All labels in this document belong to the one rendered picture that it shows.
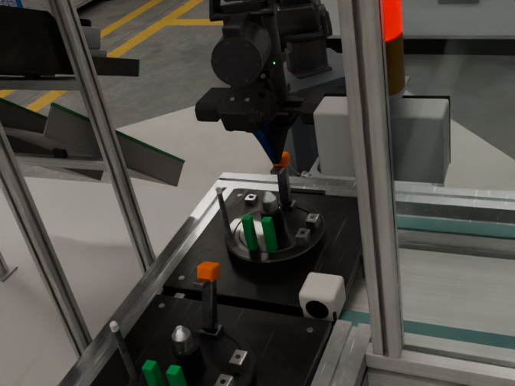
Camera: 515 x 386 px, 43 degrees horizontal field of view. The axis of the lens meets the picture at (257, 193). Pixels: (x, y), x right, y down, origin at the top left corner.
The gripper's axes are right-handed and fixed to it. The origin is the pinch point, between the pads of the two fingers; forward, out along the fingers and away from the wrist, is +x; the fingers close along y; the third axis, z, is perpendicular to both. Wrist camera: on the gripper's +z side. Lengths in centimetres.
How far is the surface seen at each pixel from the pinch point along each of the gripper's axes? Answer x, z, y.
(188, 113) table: 24, -54, -47
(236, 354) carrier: 10.5, 27.9, 4.7
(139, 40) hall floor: 105, -335, -256
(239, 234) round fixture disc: 11.7, 6.1, -4.6
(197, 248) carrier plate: 13.7, 7.7, -10.9
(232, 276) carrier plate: 13.7, 12.4, -3.3
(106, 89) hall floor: 107, -248, -229
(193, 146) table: 24, -39, -38
